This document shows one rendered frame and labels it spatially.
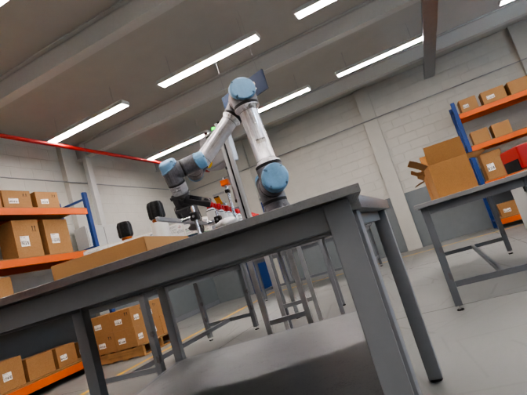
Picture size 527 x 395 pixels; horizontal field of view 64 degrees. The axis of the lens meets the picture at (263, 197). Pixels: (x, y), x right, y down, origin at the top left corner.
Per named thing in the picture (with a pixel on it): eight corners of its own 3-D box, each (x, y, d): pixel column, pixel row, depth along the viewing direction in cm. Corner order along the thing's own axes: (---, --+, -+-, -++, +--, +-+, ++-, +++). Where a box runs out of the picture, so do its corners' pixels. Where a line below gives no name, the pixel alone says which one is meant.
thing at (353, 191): (156, 281, 318) (155, 278, 318) (347, 221, 296) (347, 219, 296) (-185, 366, 112) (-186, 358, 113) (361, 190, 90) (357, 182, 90)
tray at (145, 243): (117, 272, 134) (114, 259, 135) (191, 248, 130) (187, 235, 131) (53, 282, 105) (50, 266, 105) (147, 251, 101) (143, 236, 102)
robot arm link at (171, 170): (176, 158, 173) (158, 167, 172) (187, 181, 178) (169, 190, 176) (174, 155, 181) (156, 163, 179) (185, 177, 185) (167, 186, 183)
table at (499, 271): (441, 270, 493) (419, 207, 503) (516, 251, 465) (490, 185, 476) (451, 314, 288) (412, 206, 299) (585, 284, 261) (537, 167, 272)
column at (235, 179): (251, 243, 220) (216, 125, 229) (259, 240, 219) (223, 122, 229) (249, 243, 215) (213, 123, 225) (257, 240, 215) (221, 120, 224)
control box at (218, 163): (220, 170, 240) (211, 139, 243) (239, 159, 229) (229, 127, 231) (206, 171, 233) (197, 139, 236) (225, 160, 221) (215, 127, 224)
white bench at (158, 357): (209, 339, 507) (191, 275, 518) (264, 326, 481) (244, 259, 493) (92, 410, 330) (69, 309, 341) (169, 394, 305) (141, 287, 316)
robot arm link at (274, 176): (288, 193, 189) (248, 86, 199) (294, 184, 175) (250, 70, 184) (263, 201, 187) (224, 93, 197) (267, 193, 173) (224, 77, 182)
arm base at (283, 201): (270, 226, 201) (264, 207, 203) (299, 215, 197) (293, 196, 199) (261, 226, 187) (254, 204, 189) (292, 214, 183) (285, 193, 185)
